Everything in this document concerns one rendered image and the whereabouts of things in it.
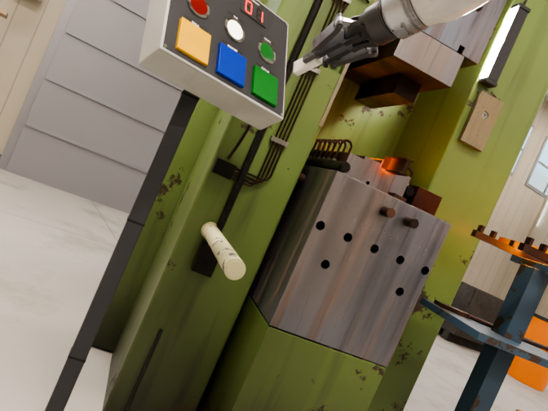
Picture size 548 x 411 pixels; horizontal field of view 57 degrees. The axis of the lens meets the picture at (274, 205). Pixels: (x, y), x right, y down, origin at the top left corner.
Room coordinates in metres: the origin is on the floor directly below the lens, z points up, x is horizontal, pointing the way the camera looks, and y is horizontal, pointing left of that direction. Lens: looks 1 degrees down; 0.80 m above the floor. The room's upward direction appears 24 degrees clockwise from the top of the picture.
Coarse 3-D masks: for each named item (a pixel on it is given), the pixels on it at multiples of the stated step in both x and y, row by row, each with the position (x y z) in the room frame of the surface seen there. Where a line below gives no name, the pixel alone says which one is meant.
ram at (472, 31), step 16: (496, 0) 1.44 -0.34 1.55; (464, 16) 1.42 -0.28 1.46; (480, 16) 1.43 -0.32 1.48; (496, 16) 1.45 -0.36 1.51; (432, 32) 1.40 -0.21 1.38; (448, 32) 1.41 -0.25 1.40; (464, 32) 1.43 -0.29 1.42; (480, 32) 1.44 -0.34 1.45; (464, 48) 1.43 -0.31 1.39; (480, 48) 1.44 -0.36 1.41; (464, 64) 1.49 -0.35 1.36
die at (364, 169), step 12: (312, 156) 1.67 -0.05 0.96; (348, 156) 1.38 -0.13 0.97; (360, 156) 1.42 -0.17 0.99; (360, 168) 1.39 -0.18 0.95; (372, 168) 1.40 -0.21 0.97; (360, 180) 1.40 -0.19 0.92; (372, 180) 1.41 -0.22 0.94; (384, 180) 1.42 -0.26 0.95; (396, 180) 1.43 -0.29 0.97; (408, 180) 1.43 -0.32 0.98; (396, 192) 1.43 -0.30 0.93
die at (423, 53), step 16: (384, 48) 1.46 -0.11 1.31; (400, 48) 1.38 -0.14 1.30; (416, 48) 1.40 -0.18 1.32; (432, 48) 1.41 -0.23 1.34; (448, 48) 1.42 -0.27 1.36; (352, 64) 1.67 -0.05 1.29; (368, 64) 1.55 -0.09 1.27; (384, 64) 1.49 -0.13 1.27; (400, 64) 1.43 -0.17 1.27; (416, 64) 1.40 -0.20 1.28; (432, 64) 1.41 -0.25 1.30; (448, 64) 1.43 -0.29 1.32; (352, 80) 1.79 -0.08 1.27; (368, 80) 1.71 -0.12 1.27; (416, 80) 1.50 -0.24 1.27; (432, 80) 1.44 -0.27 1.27; (448, 80) 1.43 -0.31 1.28
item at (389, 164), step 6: (384, 162) 1.40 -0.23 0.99; (390, 162) 1.40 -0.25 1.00; (396, 162) 1.37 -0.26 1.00; (402, 162) 1.34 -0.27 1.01; (408, 162) 1.32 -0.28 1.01; (384, 168) 1.40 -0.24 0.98; (390, 168) 1.39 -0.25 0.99; (396, 168) 1.36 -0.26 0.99; (402, 168) 1.33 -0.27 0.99; (396, 174) 1.37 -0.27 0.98; (402, 174) 1.32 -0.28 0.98
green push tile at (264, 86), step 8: (256, 72) 1.13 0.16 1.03; (264, 72) 1.15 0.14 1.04; (256, 80) 1.12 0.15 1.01; (264, 80) 1.14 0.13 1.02; (272, 80) 1.16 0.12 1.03; (256, 88) 1.11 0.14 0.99; (264, 88) 1.13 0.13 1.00; (272, 88) 1.15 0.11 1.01; (256, 96) 1.12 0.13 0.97; (264, 96) 1.13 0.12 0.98; (272, 96) 1.15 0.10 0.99; (272, 104) 1.14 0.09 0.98
